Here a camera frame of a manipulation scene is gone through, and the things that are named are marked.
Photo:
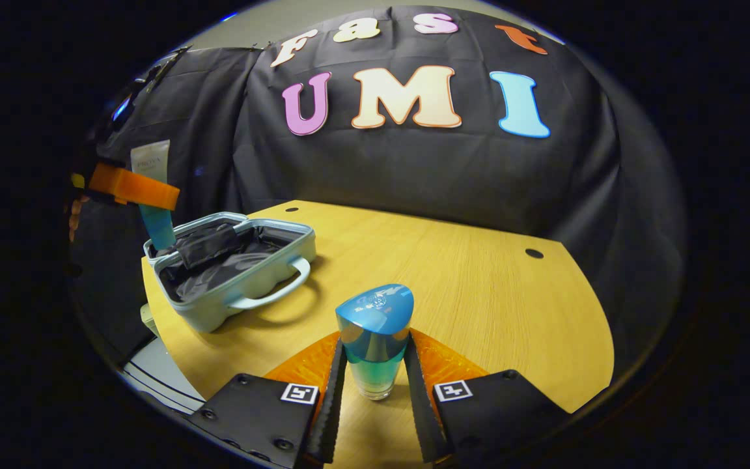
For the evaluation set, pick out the blue cap skin care bottle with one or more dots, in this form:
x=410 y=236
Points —
x=375 y=312

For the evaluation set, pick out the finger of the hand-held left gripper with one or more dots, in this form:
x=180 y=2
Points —
x=134 y=189

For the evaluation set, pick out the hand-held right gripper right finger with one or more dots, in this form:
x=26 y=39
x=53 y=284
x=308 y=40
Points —
x=499 y=410

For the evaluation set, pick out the white and teal tube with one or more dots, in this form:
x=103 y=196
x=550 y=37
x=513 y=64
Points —
x=157 y=228

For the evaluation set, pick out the light grey furniture panel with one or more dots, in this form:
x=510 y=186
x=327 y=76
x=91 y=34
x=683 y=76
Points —
x=153 y=371

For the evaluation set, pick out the light blue suitcase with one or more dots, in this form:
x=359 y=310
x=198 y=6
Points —
x=245 y=293

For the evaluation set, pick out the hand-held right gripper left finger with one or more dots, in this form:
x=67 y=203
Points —
x=251 y=417

